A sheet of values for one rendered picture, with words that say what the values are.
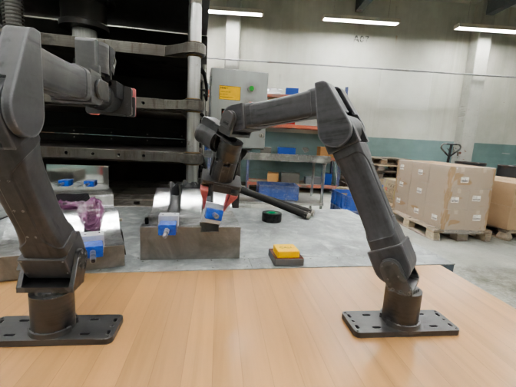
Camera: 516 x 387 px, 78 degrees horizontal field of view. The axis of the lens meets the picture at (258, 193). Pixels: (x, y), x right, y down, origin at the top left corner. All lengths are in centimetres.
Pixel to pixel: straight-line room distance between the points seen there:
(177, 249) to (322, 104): 52
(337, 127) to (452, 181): 391
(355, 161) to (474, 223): 420
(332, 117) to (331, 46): 737
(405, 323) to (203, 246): 51
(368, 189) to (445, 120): 819
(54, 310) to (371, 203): 55
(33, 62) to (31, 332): 39
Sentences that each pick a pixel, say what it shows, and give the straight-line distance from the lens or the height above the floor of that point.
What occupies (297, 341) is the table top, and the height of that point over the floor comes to 80.
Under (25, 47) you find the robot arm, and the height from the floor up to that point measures 121.
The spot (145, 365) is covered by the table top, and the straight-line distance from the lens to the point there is 54.
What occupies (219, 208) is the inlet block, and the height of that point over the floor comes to 94.
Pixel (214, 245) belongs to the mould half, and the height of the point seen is 84.
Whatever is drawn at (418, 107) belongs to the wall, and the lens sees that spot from 847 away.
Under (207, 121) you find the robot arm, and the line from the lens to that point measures 81.
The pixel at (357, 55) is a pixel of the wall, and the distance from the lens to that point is 807.
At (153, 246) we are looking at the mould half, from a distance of 88.
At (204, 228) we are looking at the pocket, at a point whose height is 87.
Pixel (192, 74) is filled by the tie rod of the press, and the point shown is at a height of 140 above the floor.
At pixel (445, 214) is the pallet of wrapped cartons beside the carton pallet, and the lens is 451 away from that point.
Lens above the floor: 113
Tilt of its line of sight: 10 degrees down
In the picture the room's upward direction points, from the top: 3 degrees clockwise
